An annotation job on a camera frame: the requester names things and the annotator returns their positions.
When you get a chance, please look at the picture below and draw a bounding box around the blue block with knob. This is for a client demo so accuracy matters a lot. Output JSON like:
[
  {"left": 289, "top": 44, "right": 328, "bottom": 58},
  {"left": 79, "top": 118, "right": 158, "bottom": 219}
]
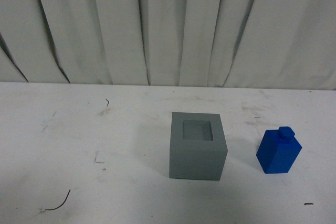
[{"left": 256, "top": 126, "right": 302, "bottom": 174}]

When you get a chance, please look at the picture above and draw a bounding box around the gray cube base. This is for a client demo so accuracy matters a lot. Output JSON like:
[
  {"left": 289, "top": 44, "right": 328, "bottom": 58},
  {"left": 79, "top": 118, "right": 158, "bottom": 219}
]
[{"left": 169, "top": 112, "right": 228, "bottom": 181}]

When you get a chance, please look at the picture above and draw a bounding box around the white pleated curtain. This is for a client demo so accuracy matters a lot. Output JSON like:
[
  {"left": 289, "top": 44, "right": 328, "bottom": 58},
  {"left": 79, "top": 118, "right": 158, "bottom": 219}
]
[{"left": 1, "top": 0, "right": 335, "bottom": 90}]

